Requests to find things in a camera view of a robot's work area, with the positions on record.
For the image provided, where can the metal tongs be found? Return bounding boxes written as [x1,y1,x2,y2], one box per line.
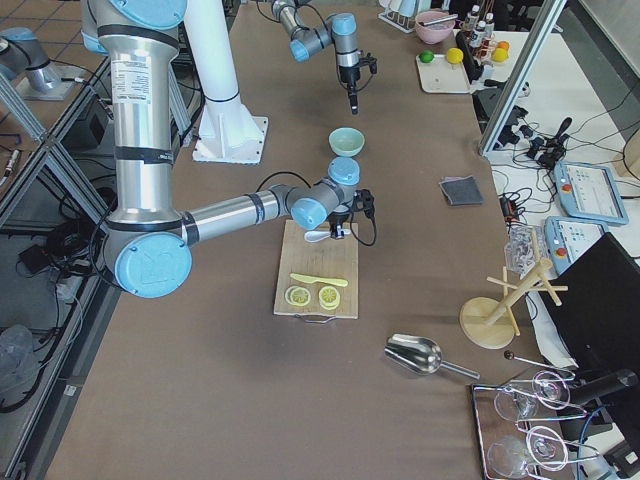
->
[417,14,458,27]

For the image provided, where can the lower teach pendant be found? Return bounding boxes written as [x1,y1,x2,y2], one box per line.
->
[544,216,609,274]

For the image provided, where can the upper lemon slice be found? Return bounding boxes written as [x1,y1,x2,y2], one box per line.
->
[284,286,311,307]

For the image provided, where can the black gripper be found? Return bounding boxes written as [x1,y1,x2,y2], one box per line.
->
[336,52,377,115]
[327,189,375,240]

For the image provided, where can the white ceramic spoon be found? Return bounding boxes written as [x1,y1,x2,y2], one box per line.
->
[304,230,331,243]

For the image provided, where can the metal scoop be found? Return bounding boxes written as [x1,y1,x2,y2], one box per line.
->
[384,333,480,380]

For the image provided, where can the white wire cup rack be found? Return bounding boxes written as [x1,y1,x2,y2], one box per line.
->
[378,0,417,33]

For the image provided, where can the teach pendant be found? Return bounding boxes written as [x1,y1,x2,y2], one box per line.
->
[553,161,629,225]
[544,216,609,274]

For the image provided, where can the green lime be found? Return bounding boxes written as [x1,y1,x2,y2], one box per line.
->
[419,50,434,63]

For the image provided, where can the cream plastic tray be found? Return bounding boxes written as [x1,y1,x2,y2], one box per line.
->
[415,54,471,94]

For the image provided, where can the wine glass rack tray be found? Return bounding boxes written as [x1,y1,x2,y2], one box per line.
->
[470,385,604,479]

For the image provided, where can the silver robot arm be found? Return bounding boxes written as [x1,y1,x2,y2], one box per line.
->
[81,1,373,298]
[255,1,378,115]

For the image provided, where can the black monitor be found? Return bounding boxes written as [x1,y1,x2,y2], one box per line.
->
[544,233,639,372]

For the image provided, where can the lower lemon slice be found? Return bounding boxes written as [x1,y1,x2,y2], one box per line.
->
[318,285,341,310]

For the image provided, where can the black stand device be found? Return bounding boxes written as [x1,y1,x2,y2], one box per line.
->
[455,31,504,129]

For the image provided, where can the light green ceramic bowl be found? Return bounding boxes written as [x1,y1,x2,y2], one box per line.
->
[328,127,365,157]

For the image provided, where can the upper teach pendant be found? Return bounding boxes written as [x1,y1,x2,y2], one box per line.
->
[553,161,629,225]

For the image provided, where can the wooden cutting board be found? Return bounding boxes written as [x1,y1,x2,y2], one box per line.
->
[273,220,359,319]

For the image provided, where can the lemon slice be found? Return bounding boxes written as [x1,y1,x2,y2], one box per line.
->
[318,285,341,310]
[284,286,311,307]

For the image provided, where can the yellow plastic knife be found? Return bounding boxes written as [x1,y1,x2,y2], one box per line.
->
[289,273,349,287]

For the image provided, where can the yellow lemon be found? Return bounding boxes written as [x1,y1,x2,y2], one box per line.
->
[445,48,464,65]

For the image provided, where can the wooden mug tree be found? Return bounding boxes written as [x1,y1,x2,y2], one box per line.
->
[459,228,569,349]

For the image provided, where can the copper wire bottle rack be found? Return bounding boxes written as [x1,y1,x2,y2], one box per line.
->
[460,4,495,61]

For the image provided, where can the pink bowl of ice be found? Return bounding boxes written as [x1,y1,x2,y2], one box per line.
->
[415,10,456,45]

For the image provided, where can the grey folded cloth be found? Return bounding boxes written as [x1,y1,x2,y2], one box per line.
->
[439,176,484,206]

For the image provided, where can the aluminium frame post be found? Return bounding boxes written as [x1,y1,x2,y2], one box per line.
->
[478,0,567,157]

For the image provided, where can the upper wine glass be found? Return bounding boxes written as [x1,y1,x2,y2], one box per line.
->
[494,370,570,421]

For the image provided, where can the lower wine glass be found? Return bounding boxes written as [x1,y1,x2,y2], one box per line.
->
[487,426,569,479]

